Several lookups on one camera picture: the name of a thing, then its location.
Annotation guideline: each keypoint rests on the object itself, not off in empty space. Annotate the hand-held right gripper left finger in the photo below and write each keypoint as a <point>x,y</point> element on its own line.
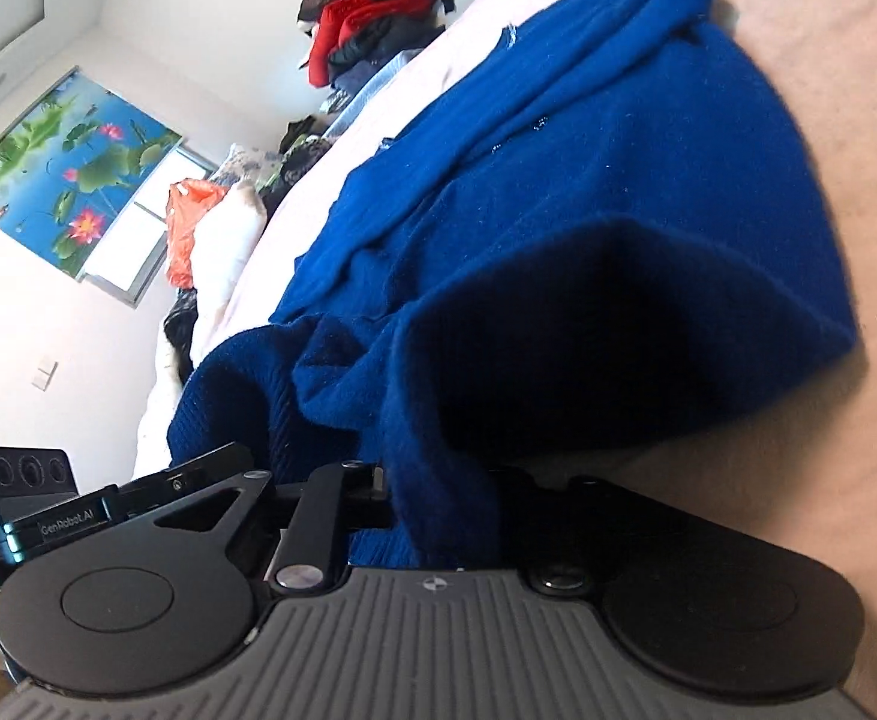
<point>318,525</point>

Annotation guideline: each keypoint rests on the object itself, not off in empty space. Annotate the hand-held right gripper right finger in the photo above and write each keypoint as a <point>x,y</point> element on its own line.
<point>551,525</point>

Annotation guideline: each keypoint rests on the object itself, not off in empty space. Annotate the blue beaded sweater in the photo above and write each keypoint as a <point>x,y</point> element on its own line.
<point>596,165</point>

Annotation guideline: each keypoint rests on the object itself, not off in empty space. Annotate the dark cloth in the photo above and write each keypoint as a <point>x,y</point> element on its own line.
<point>180,337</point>

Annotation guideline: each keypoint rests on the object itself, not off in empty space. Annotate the window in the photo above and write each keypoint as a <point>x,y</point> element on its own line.
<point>146,240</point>

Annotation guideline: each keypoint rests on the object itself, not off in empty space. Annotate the orange plastic bag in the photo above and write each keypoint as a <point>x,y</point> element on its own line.
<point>187,229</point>

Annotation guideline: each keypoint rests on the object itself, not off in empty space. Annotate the lotus print roller blind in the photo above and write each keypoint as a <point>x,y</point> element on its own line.
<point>71,172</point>

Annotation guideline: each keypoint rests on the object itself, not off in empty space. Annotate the dark furry garment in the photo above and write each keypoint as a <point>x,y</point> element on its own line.
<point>305,157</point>

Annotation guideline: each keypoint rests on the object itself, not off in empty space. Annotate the floral pillow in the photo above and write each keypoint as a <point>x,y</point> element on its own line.
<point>247,163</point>

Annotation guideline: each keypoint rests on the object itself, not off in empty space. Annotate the light blue knit garment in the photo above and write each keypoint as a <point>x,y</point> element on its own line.
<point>363,86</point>

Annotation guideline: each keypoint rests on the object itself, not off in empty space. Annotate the dark navy jacket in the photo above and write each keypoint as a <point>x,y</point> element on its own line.
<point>378,41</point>

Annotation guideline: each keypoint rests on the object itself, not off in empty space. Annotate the red garment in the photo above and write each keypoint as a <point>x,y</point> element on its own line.
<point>356,19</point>

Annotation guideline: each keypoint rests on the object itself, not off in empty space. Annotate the pink bed blanket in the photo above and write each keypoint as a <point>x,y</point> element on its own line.
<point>821,52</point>

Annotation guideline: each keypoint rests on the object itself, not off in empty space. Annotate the white wall switch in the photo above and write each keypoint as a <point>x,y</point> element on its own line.
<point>45,375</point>

